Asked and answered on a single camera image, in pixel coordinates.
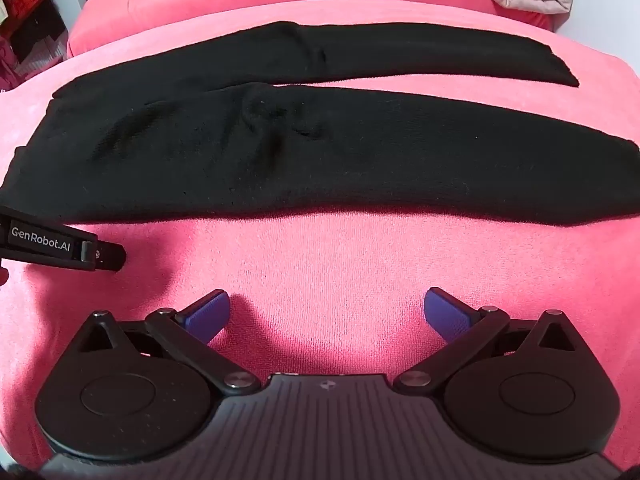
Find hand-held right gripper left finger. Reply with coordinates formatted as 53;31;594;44
75;289;262;395

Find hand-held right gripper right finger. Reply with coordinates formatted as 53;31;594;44
393;287;577;392

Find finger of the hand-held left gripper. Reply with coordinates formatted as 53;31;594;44
81;241;127;274

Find clothes rack with garments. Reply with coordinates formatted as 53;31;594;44
0;0;108;92

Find pink fleece blanket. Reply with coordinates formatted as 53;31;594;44
0;0;640;466

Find black pants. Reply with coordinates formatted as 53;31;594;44
0;21;640;226

